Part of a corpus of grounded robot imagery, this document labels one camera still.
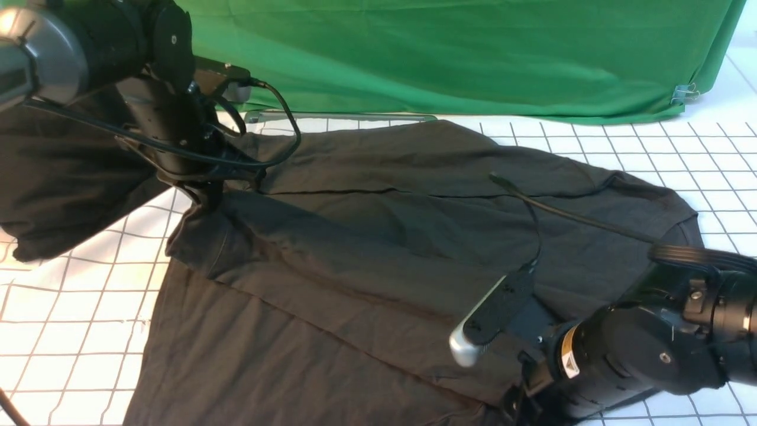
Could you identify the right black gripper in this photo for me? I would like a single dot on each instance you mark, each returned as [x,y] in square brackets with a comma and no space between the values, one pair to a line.
[535,355]

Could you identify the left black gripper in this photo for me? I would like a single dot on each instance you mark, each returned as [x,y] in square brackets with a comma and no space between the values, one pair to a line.
[191,150]

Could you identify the dark gray long-sleeve shirt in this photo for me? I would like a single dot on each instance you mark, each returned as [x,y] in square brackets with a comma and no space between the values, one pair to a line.
[327,297]

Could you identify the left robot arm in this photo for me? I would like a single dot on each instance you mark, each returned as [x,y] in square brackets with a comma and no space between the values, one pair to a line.
[128,67]

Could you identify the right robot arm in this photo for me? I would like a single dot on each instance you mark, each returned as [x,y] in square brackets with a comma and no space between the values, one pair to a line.
[686,325]

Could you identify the pile of black clothes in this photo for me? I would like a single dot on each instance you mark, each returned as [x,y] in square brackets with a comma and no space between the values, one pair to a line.
[63,182]

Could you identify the white grid table mat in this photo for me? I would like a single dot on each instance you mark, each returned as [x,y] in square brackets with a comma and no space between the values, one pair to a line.
[74,328]

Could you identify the silver binder clip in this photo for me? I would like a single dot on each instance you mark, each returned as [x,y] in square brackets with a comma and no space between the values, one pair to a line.
[684,93]

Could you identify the green backdrop cloth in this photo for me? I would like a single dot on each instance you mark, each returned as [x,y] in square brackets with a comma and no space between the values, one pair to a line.
[586,62]

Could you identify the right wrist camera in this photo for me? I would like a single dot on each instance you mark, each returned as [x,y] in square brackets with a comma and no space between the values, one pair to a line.
[491,316]

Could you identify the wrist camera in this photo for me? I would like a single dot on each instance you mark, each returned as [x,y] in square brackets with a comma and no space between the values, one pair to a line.
[226,80]
[491,316]

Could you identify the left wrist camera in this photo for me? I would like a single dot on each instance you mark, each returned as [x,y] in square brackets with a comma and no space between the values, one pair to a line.
[226,80]

